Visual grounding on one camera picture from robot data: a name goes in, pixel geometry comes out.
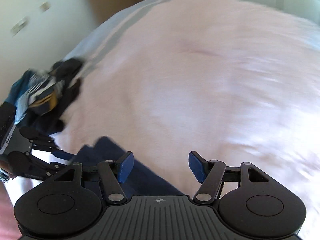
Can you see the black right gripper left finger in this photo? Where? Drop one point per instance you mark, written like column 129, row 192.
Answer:
column 124, row 166

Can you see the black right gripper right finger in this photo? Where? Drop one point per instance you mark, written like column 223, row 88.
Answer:
column 198, row 166

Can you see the navy blue garment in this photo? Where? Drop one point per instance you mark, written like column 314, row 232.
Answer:
column 141, row 181

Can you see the striped navy clothes pile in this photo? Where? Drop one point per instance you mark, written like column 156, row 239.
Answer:
column 41, row 97

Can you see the pink quilted bedspread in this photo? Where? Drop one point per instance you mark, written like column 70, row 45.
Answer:
column 232, row 80

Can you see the white cabinet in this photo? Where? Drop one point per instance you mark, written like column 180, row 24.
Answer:
column 37, row 33

